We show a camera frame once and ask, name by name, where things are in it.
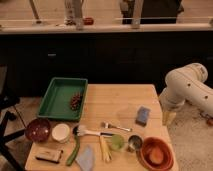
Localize wooden black eraser block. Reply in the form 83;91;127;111
35;148;63;163

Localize green plastic tray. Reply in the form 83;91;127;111
37;77;88;122

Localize black chair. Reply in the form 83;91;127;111
0;65;25;171

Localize white round container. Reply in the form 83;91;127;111
52;123;70;143

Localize green plastic cup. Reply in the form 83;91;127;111
110;135;124;151

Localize red object on counter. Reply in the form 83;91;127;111
83;17;94;25

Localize yellow corn cob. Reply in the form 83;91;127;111
99;136;112;163

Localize green cucumber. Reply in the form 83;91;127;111
66;135;80;166

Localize orange bowl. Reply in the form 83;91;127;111
139;137;174;171

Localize blue sponge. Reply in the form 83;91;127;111
136;107;150;126

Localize dark red bowl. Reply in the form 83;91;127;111
25;118;51;142

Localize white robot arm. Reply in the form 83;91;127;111
159;63;213;126

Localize blue-grey cloth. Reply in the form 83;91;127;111
75;146;95;171

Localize silver fork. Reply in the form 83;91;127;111
101;122;132;132

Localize small metal cup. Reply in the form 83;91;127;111
128;135;143;152

